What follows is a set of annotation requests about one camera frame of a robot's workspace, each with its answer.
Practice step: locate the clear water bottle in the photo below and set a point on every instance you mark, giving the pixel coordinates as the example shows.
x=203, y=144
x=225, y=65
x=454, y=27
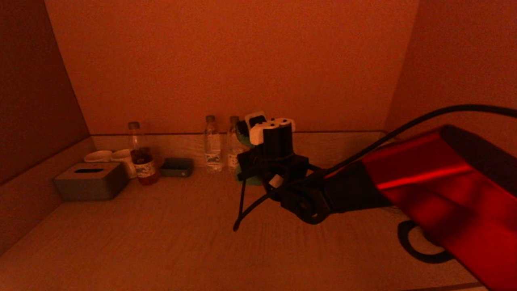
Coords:
x=231, y=143
x=213, y=151

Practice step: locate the half-full red tea bottle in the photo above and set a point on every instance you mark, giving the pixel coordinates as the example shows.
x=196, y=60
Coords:
x=144, y=169

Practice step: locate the white ceramic cup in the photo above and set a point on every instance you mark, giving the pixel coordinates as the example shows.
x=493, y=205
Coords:
x=98, y=156
x=125, y=158

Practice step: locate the small dark rectangular tray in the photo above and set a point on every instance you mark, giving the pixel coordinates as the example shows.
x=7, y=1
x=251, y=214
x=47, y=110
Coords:
x=177, y=167

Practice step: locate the grey tissue box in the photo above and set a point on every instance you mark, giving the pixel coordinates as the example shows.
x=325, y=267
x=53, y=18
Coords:
x=93, y=186

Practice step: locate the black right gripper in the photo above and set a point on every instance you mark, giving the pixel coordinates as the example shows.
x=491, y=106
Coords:
x=278, y=169

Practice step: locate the green microfibre cloth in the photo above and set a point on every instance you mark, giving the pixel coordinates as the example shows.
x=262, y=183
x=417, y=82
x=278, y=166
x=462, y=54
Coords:
x=244, y=142

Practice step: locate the right robot arm red black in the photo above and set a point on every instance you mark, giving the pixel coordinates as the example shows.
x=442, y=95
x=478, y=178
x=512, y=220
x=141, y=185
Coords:
x=444, y=190

